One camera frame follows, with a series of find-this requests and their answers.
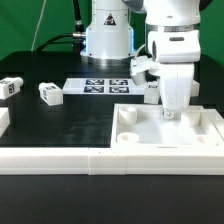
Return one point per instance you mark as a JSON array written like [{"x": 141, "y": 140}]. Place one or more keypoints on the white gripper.
[{"x": 172, "y": 61}]

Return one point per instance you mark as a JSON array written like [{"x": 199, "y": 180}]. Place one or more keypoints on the white square tabletop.
[{"x": 142, "y": 127}]

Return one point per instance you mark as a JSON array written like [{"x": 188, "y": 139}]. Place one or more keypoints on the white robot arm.
[{"x": 119, "y": 28}]

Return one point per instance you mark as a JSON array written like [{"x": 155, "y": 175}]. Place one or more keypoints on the white U-shaped obstacle fence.
[{"x": 106, "y": 161}]

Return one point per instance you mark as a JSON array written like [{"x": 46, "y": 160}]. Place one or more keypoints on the white marker base plate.
[{"x": 102, "y": 86}]

